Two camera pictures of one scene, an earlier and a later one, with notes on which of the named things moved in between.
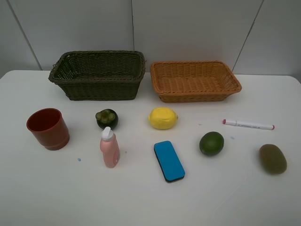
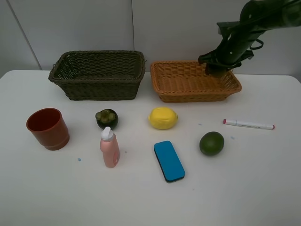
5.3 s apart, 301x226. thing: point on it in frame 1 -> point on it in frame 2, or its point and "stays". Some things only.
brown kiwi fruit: (273, 158) -> (209, 80)
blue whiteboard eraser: (171, 164) stays
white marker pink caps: (248, 124) stays
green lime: (211, 143) stays
